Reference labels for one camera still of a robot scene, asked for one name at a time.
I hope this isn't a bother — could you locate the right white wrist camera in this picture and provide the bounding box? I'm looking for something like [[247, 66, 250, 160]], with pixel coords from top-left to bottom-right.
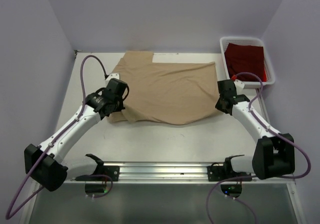
[[231, 75, 245, 92]]

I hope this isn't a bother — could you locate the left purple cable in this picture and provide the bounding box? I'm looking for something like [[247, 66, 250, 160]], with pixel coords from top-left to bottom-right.
[[5, 55, 108, 220]]

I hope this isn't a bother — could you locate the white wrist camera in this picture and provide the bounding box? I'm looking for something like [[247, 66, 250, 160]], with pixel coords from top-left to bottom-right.
[[231, 75, 245, 92], [105, 73, 120, 81]]

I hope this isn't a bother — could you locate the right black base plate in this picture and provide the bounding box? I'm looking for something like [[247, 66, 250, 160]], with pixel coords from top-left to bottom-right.
[[207, 165, 253, 182]]

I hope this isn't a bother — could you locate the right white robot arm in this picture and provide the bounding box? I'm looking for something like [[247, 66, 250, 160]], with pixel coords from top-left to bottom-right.
[[215, 79, 295, 181]]

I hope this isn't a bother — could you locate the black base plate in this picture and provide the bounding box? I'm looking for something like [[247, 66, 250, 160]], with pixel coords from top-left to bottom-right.
[[207, 165, 253, 182], [74, 166, 120, 183]]

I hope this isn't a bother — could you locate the red t shirt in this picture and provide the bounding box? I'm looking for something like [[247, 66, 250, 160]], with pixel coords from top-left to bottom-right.
[[224, 43, 267, 82]]

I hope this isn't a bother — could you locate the beige t shirt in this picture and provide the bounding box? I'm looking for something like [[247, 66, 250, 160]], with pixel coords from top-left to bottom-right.
[[108, 51, 220, 125]]

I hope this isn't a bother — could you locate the white plastic basket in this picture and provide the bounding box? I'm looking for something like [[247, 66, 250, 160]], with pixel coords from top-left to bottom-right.
[[219, 36, 276, 86]]

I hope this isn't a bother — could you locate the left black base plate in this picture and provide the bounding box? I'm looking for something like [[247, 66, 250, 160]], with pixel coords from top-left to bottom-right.
[[74, 166, 120, 183]]

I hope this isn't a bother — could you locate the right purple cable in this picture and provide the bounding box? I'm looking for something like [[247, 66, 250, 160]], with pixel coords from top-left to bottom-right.
[[205, 72, 312, 224]]

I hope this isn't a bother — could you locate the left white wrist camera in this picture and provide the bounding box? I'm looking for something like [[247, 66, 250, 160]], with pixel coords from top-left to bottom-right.
[[105, 73, 120, 81]]

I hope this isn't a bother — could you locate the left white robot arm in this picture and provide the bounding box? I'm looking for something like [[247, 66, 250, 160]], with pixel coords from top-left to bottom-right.
[[24, 73, 128, 192]]

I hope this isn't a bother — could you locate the purple cable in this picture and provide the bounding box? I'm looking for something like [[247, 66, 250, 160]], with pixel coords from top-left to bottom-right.
[[205, 72, 312, 224], [5, 55, 108, 220]]

